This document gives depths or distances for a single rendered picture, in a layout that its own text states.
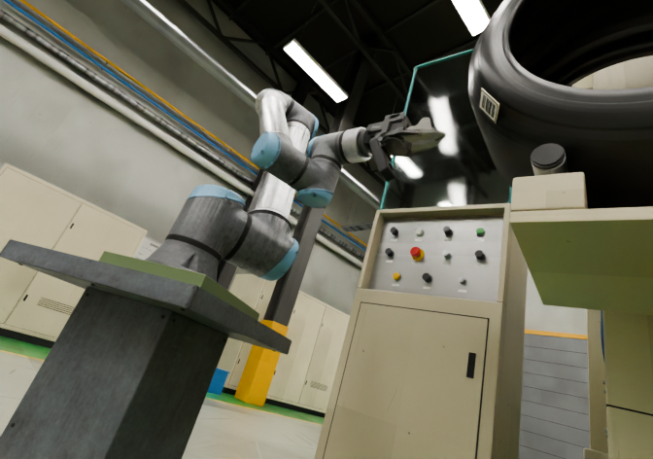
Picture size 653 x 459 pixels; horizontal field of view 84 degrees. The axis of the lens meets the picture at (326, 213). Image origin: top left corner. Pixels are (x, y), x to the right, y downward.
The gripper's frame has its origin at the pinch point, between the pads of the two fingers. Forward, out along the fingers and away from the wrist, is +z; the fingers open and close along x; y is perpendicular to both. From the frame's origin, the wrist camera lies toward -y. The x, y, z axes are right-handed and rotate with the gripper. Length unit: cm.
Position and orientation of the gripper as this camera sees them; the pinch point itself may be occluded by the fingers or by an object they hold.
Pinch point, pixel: (439, 137)
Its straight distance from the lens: 88.3
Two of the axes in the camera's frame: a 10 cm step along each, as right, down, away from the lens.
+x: 5.4, 5.0, 6.8
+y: 2.8, -8.7, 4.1
